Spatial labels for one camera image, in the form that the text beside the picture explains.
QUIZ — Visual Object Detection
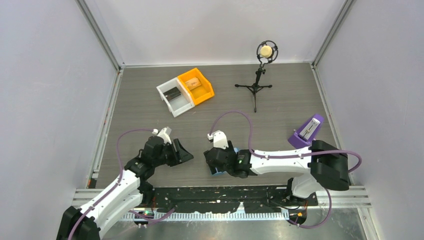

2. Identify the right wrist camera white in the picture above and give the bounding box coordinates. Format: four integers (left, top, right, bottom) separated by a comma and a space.
207, 130, 229, 150

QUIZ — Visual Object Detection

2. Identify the orange plastic bin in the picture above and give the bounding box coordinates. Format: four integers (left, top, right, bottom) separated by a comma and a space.
177, 67, 215, 106

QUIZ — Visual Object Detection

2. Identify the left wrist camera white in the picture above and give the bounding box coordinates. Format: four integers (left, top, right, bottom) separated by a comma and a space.
152, 126, 172, 144

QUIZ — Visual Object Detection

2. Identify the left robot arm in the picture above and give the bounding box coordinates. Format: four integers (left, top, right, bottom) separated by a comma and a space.
56, 136, 194, 240

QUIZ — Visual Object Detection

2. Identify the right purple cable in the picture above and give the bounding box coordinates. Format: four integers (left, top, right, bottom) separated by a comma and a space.
209, 110, 363, 230

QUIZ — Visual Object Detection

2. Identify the microphone with shock mount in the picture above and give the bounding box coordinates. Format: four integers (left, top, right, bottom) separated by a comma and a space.
256, 40, 279, 65

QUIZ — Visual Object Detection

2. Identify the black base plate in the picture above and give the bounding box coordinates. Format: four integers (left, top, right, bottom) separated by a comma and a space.
138, 185, 318, 214

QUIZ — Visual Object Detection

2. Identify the purple cable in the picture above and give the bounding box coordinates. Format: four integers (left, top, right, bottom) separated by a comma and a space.
67, 128, 158, 240
209, 110, 363, 230

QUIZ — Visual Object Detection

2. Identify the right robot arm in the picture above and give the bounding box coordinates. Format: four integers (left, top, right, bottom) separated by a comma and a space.
203, 140, 350, 205

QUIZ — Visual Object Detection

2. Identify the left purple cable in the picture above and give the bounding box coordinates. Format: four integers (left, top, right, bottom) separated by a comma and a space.
67, 128, 158, 240

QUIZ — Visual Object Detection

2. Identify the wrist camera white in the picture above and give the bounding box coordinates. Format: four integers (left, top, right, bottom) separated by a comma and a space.
152, 126, 172, 144
207, 130, 229, 150

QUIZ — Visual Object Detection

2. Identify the black tripod mic stand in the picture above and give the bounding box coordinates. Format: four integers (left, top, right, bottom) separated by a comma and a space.
234, 63, 273, 113

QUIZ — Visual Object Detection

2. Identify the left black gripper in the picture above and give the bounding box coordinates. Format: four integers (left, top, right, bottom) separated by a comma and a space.
152, 138, 193, 167

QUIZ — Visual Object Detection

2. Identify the gold credit card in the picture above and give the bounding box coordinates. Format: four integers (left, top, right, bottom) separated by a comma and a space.
184, 77, 202, 91

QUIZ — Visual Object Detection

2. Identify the white plastic bin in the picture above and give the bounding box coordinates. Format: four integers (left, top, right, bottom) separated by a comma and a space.
156, 77, 195, 118

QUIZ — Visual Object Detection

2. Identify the blue card holder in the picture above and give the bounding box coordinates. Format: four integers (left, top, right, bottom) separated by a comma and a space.
210, 147, 239, 176

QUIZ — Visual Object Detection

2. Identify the purple metronome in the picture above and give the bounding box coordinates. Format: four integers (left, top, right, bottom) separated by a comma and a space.
287, 114, 325, 149

